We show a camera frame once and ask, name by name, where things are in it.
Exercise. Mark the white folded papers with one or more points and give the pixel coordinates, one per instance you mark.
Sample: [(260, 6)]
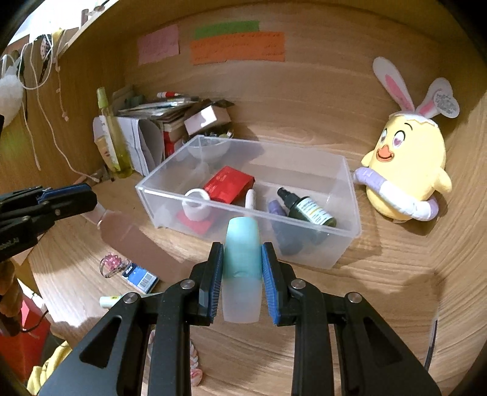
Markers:
[(142, 144)]

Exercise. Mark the teal capped tube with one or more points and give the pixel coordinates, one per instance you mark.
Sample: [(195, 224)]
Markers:
[(242, 266)]

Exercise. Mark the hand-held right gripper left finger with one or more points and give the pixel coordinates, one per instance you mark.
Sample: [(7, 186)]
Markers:
[(213, 281)]

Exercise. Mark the orange paper note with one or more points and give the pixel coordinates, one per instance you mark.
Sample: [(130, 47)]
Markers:
[(237, 48)]

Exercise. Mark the clear plastic box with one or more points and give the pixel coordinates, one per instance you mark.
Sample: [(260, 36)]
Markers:
[(312, 243)]

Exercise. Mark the small staples box with barcode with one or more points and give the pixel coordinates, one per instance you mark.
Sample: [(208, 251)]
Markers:
[(141, 280)]

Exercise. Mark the yellow chick plush toy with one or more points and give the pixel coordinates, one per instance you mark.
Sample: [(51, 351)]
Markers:
[(411, 163)]

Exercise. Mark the stack of papers and books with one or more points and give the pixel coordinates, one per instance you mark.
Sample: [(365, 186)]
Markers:
[(152, 108)]

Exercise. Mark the white slim applicator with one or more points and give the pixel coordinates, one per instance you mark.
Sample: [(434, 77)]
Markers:
[(251, 198)]

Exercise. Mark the beige sunscreen tube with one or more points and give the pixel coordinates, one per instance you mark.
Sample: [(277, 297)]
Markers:
[(104, 152)]

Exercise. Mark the yellow-green spray bottle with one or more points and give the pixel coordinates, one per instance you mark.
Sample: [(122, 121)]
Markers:
[(120, 156)]

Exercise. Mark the white fluffy ball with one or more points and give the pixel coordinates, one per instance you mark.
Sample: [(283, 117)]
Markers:
[(9, 95)]

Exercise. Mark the red box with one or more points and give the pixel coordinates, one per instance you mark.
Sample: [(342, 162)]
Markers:
[(173, 146), (228, 184)]

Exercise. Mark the dark green dropper bottle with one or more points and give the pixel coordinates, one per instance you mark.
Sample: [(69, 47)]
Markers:
[(308, 211)]

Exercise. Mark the yellow cloth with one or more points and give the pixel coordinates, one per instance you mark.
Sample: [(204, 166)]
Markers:
[(49, 369)]

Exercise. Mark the green paper note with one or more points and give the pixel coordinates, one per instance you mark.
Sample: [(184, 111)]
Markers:
[(226, 29)]

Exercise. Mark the pale green stick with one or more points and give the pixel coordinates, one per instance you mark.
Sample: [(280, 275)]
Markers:
[(110, 301)]

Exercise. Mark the purple spray bottle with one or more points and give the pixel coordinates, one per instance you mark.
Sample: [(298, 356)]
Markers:
[(276, 207)]

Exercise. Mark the pink paper note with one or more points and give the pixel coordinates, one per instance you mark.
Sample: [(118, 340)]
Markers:
[(159, 45)]

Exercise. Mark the small white carton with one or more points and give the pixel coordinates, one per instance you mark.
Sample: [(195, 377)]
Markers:
[(205, 118)]

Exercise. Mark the red white marker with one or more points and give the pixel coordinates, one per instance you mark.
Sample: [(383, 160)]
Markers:
[(169, 93)]

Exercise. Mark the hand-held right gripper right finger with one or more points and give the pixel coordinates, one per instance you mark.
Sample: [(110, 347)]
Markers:
[(271, 285)]

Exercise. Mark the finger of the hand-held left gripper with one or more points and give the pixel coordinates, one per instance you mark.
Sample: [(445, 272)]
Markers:
[(72, 207), (64, 193)]

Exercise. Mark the ceramic bowl with beads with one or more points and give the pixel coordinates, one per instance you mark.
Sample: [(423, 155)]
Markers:
[(207, 150)]

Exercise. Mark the white tape roll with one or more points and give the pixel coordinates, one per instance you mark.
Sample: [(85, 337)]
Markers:
[(196, 211)]

